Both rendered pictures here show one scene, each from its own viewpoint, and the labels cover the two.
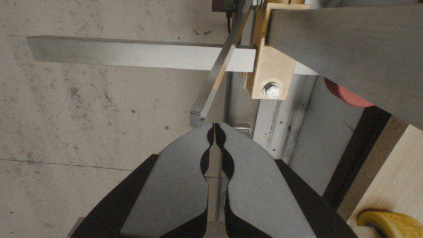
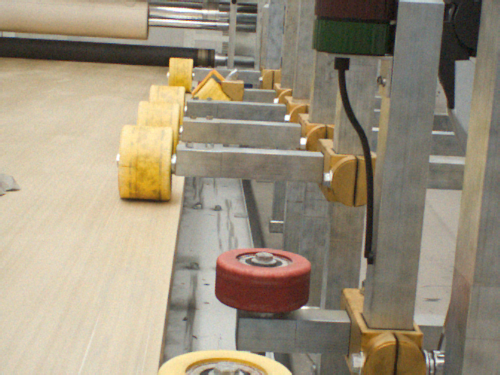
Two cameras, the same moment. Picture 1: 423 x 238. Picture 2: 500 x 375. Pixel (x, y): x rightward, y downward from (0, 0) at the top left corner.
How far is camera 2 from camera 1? 0.75 m
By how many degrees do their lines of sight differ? 50
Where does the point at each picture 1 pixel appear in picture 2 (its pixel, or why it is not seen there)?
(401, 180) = (138, 216)
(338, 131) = not seen: hidden behind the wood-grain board
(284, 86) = (353, 295)
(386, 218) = (164, 178)
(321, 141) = not seen: hidden behind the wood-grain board
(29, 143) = not seen: outside the picture
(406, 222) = (140, 172)
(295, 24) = (419, 233)
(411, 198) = (105, 207)
